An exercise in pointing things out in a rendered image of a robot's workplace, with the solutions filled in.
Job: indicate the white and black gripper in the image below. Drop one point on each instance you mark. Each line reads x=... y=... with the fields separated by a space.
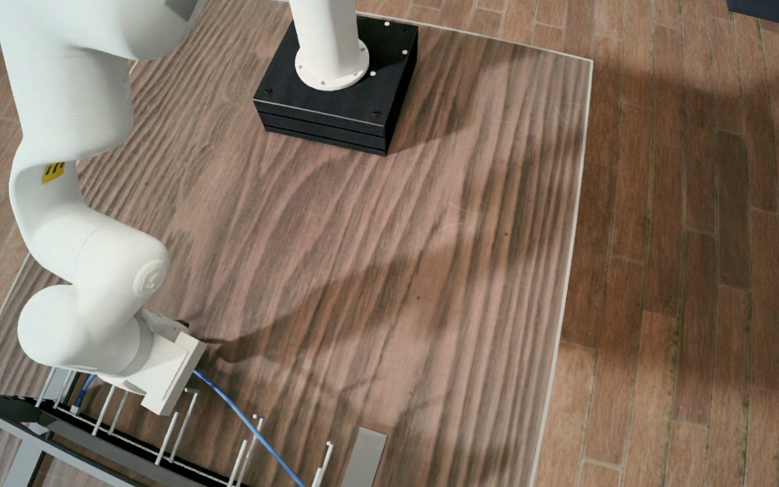
x=163 y=326

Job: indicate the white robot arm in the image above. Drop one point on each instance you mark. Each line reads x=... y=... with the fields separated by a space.
x=74 y=102

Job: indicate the dark grey metal rack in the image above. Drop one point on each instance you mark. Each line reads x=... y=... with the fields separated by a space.
x=49 y=413

